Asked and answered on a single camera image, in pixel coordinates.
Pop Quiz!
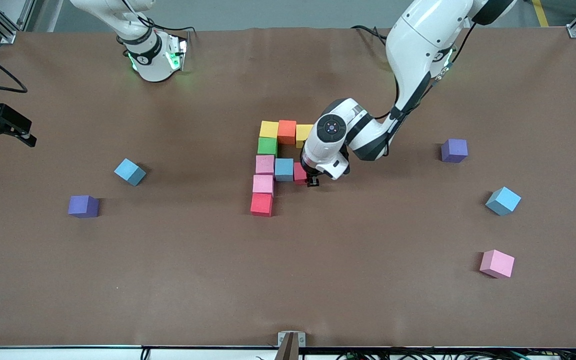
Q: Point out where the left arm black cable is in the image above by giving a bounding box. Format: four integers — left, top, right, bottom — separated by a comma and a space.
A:
373, 22, 478, 161

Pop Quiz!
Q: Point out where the green foam cube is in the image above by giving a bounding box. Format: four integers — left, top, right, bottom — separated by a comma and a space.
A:
257, 137, 279, 157

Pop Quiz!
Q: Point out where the light blue foam cube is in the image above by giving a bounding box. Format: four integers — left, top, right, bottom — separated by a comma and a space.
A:
485, 186, 522, 217
114, 158, 147, 187
274, 158, 295, 182

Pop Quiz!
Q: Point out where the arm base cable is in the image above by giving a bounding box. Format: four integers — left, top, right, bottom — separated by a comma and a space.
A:
138, 15, 197, 36
350, 24, 390, 47

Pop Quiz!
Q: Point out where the orange foam cube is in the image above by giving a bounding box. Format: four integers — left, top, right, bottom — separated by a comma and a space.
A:
277, 119, 298, 146

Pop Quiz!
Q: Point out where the rose red foam cube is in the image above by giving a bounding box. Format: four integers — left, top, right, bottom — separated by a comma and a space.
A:
293, 161, 311, 186

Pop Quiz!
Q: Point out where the yellow foam cube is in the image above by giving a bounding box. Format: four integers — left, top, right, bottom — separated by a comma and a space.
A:
295, 124, 315, 150
259, 120, 280, 140

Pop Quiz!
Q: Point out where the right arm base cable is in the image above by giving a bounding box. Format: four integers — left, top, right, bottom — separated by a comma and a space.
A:
138, 15, 197, 36

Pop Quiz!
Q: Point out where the violet foam cube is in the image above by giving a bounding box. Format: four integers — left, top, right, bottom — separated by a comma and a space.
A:
440, 138, 469, 164

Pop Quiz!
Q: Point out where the brown table mat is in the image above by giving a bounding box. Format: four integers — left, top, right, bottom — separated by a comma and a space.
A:
0, 25, 576, 349

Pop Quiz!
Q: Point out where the left arm base cable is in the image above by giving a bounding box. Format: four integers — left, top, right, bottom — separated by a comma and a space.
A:
350, 24, 390, 47

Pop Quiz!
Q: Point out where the metal table edge bracket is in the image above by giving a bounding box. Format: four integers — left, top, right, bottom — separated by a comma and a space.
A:
277, 330, 307, 360

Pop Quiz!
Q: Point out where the dark purple foam cube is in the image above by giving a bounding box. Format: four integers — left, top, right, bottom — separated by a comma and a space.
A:
67, 195, 100, 219

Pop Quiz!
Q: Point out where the pink foam cube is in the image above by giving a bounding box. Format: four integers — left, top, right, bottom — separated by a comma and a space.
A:
479, 249, 516, 279
255, 154, 276, 176
252, 174, 275, 196

